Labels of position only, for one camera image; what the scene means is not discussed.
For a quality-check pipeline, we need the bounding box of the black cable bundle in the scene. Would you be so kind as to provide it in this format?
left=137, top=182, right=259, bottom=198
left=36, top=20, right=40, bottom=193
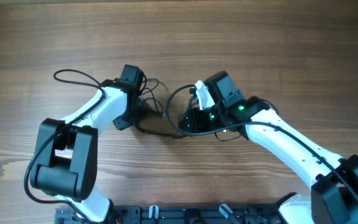
left=134, top=76, right=195, bottom=139

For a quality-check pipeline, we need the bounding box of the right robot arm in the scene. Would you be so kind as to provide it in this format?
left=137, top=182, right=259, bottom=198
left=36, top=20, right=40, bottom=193
left=179, top=71, right=358, bottom=223

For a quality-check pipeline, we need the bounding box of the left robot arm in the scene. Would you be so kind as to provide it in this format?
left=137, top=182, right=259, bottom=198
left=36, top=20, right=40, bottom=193
left=24, top=65, right=147, bottom=223

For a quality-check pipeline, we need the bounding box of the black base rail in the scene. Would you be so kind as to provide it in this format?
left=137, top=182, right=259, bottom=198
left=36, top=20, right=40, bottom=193
left=54, top=203, right=285, bottom=224

